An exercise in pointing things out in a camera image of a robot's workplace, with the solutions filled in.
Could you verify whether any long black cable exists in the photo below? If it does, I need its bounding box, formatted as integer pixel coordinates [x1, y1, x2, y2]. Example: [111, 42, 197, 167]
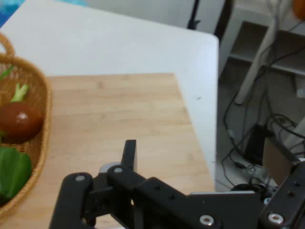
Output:
[221, 49, 305, 189]

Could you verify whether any red tomato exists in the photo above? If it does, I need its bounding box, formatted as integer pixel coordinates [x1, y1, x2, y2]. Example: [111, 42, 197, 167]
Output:
[0, 102, 44, 144]

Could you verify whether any dark vertical post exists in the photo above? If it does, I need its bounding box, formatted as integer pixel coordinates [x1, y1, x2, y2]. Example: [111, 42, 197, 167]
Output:
[213, 0, 234, 39]

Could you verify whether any green vegetable stalk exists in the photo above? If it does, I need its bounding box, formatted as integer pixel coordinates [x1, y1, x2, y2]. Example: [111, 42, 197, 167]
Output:
[10, 83, 31, 103]

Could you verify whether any light wooden cutting board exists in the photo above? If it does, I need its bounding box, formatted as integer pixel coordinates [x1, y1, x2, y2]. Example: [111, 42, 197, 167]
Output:
[0, 73, 215, 229]

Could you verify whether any blue patterned cloth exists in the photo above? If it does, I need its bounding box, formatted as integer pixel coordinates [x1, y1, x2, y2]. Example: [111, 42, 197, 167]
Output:
[0, 0, 46, 25]

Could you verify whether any brown cardboard box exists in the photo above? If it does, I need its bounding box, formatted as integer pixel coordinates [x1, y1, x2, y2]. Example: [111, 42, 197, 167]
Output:
[262, 137, 300, 187]

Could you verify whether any black tripod pole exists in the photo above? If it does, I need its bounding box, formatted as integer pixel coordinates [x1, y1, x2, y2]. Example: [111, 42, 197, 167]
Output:
[187, 0, 201, 31]

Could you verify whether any white slanted table leg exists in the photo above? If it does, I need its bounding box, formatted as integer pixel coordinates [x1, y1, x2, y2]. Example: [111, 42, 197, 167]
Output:
[235, 0, 294, 106]

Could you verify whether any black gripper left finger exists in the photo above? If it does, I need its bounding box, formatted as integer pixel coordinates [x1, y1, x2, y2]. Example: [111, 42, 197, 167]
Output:
[49, 139, 215, 229]

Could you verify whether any woven wicker basket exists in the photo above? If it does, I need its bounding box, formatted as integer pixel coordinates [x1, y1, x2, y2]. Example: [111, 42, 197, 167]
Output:
[0, 32, 52, 218]

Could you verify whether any green bell pepper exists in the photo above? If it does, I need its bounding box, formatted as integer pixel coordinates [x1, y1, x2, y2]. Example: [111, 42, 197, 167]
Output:
[0, 146, 33, 206]

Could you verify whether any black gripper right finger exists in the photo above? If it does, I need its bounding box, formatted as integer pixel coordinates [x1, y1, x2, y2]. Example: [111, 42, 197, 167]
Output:
[259, 162, 305, 229]

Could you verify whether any black box on floor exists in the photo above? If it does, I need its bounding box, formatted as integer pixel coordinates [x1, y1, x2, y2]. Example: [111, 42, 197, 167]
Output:
[244, 123, 275, 166]

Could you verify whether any green vegetable leaf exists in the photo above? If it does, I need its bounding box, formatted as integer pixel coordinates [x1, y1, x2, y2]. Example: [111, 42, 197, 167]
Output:
[0, 66, 14, 81]

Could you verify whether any grey open shelf unit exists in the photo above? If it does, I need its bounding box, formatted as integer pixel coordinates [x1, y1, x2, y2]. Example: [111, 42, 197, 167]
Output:
[228, 21, 305, 77]

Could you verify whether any orange round object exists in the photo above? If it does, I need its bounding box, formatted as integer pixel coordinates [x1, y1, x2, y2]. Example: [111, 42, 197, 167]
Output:
[291, 0, 305, 20]

